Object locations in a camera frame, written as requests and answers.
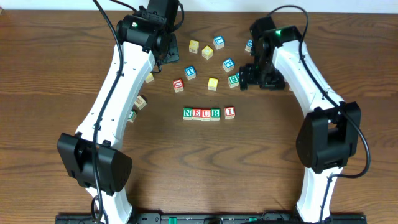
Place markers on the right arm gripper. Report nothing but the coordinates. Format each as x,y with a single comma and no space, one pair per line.
244,78

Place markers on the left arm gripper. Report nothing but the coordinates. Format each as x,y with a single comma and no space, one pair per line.
171,50

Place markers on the yellow letter S block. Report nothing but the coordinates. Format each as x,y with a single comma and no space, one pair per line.
213,84

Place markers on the red letter I block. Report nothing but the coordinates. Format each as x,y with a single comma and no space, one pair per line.
229,112

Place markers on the green letter N block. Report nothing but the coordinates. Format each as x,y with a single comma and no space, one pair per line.
187,113

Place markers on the green letter R block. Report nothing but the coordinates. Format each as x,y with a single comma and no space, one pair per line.
215,114

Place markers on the red letter E block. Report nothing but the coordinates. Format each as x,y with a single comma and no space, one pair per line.
196,114

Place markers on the blue letter P block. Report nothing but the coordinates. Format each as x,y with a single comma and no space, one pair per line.
228,65

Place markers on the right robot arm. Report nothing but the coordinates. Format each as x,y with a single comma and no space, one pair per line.
327,138

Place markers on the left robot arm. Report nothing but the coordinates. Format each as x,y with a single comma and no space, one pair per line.
144,41

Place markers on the yellow block back row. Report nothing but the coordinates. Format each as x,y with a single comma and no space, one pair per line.
193,46

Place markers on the blue letter T block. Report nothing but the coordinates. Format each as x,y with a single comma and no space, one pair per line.
190,72

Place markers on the red letter U block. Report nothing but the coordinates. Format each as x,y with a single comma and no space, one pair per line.
178,85

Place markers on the yellow letter O block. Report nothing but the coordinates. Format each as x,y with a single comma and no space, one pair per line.
149,78

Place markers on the blue letter D block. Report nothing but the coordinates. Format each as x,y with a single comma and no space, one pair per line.
248,46

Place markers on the green letter B block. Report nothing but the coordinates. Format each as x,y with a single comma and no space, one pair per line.
233,81

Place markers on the yellow block with animal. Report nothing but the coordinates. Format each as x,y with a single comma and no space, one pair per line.
207,52

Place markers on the blue letter L block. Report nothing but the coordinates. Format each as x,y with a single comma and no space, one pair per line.
219,42

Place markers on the pineapple B wooden block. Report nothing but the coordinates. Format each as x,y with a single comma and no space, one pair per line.
140,102

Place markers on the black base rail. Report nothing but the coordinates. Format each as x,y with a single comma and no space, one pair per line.
269,217

